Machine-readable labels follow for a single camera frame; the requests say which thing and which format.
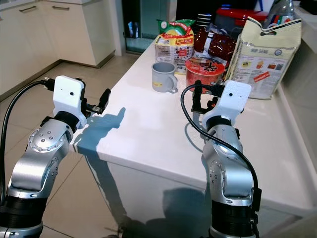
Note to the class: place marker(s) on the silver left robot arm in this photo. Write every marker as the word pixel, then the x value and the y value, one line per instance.
pixel 40 161

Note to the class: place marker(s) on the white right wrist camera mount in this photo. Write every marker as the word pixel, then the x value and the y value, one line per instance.
pixel 235 99

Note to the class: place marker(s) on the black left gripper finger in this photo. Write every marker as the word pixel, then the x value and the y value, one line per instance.
pixel 104 99

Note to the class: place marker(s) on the red lidded container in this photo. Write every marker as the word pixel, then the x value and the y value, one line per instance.
pixel 240 15

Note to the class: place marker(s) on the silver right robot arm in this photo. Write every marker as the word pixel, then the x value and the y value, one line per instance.
pixel 230 173

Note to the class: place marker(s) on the cream cracker bag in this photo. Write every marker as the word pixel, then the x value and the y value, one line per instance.
pixel 267 59

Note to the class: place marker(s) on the white kitchen cabinets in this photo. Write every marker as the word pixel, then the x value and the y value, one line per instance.
pixel 59 32

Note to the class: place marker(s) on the green yellow snack bag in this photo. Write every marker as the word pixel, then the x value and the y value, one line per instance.
pixel 174 42

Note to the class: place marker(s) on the dark red food packet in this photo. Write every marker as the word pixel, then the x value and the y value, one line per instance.
pixel 219 45

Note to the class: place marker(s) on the glass door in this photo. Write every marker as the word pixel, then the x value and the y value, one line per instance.
pixel 148 20

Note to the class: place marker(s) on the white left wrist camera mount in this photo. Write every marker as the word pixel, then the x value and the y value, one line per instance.
pixel 68 96

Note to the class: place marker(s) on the red instant noodle bowl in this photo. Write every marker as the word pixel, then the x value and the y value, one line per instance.
pixel 203 73

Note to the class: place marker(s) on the clear plastic bottle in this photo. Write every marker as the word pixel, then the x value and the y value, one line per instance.
pixel 285 12

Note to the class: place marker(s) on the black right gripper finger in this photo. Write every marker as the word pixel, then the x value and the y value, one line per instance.
pixel 197 96

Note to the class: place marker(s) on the grey mug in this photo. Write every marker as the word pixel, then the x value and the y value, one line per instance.
pixel 162 75

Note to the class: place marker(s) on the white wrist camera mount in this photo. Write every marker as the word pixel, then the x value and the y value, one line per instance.
pixel 235 99
pixel 68 96

